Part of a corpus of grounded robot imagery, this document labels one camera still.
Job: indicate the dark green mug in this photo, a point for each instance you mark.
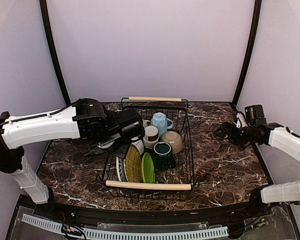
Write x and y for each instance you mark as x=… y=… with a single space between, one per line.
x=163 y=156

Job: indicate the white black striped plate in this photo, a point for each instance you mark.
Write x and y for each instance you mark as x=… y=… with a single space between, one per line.
x=120 y=169

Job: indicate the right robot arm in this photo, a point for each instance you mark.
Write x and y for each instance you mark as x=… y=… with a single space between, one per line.
x=277 y=137

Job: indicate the white cup brown band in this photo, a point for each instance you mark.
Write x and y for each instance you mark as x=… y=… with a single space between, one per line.
x=151 y=137

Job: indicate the green plate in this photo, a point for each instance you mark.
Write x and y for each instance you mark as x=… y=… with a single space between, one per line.
x=147 y=169

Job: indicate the beige ceramic bowl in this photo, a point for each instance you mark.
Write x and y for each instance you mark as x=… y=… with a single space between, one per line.
x=174 y=139

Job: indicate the black left frame post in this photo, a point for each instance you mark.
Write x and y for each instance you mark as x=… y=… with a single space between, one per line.
x=53 y=51

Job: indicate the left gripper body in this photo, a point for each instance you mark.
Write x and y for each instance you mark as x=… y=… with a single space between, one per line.
x=107 y=144

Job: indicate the yellow waffle pattern plate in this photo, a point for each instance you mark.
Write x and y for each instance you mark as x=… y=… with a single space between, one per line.
x=132 y=165

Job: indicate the black front table rail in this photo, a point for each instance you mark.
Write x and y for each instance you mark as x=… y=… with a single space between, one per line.
x=232 y=215

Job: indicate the white slotted cable duct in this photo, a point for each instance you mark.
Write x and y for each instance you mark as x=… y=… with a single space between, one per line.
x=105 y=231

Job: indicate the black frame post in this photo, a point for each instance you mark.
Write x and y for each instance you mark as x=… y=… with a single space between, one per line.
x=248 y=52
x=53 y=51

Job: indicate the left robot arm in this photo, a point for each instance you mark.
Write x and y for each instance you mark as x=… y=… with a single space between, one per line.
x=86 y=119

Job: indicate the light blue faceted mug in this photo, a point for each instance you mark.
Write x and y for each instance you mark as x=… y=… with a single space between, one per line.
x=162 y=123

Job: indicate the black wire dish rack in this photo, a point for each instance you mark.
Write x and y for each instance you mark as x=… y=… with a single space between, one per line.
x=170 y=184

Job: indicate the white ceramic bowl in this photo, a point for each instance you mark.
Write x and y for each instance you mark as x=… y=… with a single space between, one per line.
x=139 y=145

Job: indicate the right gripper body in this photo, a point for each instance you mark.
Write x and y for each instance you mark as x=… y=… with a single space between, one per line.
x=240 y=138

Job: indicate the black right frame post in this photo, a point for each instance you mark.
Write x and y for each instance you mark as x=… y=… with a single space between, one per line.
x=248 y=52

